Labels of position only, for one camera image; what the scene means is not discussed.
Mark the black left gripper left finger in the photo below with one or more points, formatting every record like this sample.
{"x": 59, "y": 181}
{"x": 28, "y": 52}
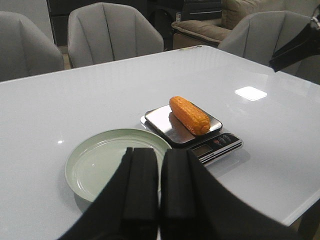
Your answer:
{"x": 127, "y": 207}

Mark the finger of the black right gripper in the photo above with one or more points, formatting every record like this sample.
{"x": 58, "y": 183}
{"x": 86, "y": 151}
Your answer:
{"x": 304, "y": 45}

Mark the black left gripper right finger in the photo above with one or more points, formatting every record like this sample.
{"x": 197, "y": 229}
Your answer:
{"x": 195, "y": 206}

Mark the orange corn cob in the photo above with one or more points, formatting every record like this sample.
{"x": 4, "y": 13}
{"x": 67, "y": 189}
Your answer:
{"x": 192, "y": 117}

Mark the grey chair far right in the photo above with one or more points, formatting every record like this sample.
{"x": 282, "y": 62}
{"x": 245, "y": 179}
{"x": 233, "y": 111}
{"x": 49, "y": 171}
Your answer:
{"x": 259, "y": 35}

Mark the grey chair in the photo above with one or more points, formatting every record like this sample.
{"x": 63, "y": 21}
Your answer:
{"x": 24, "y": 49}
{"x": 105, "y": 32}
{"x": 259, "y": 35}

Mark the light green plate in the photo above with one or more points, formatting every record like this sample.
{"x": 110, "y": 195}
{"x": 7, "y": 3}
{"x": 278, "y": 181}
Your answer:
{"x": 94, "y": 161}

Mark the digital kitchen scale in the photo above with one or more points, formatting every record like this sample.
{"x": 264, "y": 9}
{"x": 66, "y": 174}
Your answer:
{"x": 208, "y": 148}

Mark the beige cushion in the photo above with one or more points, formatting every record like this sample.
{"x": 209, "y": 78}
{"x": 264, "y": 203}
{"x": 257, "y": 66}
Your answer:
{"x": 212, "y": 32}

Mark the dark cabinet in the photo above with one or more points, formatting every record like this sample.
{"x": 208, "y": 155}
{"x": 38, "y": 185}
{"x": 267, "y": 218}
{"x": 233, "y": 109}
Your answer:
{"x": 162, "y": 13}

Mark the grey chair left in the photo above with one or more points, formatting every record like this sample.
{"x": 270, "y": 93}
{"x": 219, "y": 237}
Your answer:
{"x": 24, "y": 49}

